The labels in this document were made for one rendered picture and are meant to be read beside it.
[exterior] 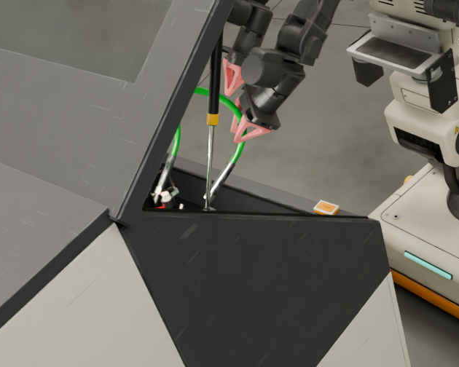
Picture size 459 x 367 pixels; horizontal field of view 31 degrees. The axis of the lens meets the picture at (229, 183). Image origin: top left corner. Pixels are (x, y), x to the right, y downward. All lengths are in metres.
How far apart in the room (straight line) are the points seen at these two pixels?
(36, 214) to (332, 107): 2.73
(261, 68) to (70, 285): 0.58
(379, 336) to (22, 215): 1.02
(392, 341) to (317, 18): 0.85
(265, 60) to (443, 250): 1.30
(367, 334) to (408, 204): 0.98
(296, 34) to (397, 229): 1.30
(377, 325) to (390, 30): 0.76
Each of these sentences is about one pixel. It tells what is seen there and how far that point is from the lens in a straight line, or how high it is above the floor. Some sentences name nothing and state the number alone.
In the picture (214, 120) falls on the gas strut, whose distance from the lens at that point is 1.35.
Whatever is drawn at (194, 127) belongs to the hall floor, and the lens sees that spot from 3.99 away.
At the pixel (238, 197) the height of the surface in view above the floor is 0.91.
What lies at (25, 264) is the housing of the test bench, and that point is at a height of 1.50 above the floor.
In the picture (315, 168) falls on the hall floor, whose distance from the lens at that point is 3.53.
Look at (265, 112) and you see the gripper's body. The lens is 1.64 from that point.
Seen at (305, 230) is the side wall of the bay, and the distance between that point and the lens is 1.59.
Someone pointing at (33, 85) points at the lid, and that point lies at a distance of 1.43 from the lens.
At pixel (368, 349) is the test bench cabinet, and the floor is 0.66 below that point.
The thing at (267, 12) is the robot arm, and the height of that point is 1.36.
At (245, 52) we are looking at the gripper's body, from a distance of 1.83.
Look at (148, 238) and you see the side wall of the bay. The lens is 1.27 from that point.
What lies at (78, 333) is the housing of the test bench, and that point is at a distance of 1.24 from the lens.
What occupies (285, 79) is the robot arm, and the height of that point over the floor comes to 1.35.
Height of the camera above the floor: 2.21
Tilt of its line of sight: 38 degrees down
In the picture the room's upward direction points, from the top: 19 degrees counter-clockwise
